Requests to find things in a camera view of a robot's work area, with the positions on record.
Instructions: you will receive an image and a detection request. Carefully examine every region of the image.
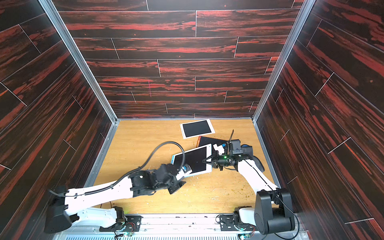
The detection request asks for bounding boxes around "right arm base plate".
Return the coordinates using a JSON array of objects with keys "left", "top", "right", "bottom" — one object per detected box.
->
[{"left": 215, "top": 214, "right": 256, "bottom": 232}]

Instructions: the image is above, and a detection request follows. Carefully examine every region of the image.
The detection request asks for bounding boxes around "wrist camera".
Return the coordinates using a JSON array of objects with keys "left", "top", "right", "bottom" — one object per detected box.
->
[
  {"left": 228, "top": 140, "right": 243, "bottom": 155},
  {"left": 179, "top": 164, "right": 193, "bottom": 178}
]

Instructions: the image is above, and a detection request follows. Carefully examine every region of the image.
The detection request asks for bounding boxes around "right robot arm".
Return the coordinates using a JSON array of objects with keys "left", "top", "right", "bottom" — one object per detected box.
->
[{"left": 203, "top": 153, "right": 300, "bottom": 235}]

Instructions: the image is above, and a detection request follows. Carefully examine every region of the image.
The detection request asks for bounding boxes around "aluminium frame left post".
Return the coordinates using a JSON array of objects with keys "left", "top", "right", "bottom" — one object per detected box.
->
[{"left": 38, "top": 0, "right": 118, "bottom": 123}]

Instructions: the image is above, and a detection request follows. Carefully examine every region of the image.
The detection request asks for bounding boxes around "aluminium front rail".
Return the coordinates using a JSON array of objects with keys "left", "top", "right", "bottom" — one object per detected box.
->
[{"left": 54, "top": 214, "right": 311, "bottom": 240}]

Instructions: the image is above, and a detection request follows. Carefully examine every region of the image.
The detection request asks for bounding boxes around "white teal drawing tablet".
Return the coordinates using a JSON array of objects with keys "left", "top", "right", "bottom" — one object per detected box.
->
[{"left": 184, "top": 144, "right": 213, "bottom": 178}]

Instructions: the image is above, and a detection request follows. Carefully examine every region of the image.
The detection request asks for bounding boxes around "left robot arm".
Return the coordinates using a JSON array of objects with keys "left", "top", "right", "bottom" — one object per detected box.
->
[{"left": 44, "top": 164, "right": 192, "bottom": 234}]

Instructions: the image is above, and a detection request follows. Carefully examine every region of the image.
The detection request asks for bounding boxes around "aluminium frame right post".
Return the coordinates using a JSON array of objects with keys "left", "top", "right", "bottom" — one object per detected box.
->
[{"left": 252, "top": 0, "right": 316, "bottom": 122}]

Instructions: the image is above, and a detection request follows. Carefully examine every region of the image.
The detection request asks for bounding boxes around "dark grey wiping cloth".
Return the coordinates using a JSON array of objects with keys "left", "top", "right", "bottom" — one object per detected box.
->
[{"left": 241, "top": 144, "right": 265, "bottom": 173}]

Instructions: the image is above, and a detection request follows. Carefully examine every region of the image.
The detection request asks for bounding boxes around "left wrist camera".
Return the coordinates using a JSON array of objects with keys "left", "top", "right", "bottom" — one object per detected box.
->
[{"left": 179, "top": 164, "right": 193, "bottom": 178}]

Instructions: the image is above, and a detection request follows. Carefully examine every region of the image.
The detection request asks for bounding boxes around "red drawing tablet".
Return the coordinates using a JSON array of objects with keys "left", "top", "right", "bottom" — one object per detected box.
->
[{"left": 197, "top": 136, "right": 227, "bottom": 147}]

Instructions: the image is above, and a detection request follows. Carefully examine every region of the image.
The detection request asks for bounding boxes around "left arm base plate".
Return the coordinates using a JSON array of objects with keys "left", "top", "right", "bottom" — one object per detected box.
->
[{"left": 99, "top": 215, "right": 143, "bottom": 233}]

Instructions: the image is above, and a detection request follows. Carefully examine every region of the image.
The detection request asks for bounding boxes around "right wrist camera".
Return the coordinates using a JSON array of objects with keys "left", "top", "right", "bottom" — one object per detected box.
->
[{"left": 228, "top": 140, "right": 243, "bottom": 155}]

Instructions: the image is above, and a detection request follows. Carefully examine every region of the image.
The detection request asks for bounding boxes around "aluminium frame post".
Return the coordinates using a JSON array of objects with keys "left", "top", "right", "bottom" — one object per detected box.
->
[
  {"left": 252, "top": 0, "right": 316, "bottom": 122},
  {"left": 38, "top": 0, "right": 118, "bottom": 123}
]

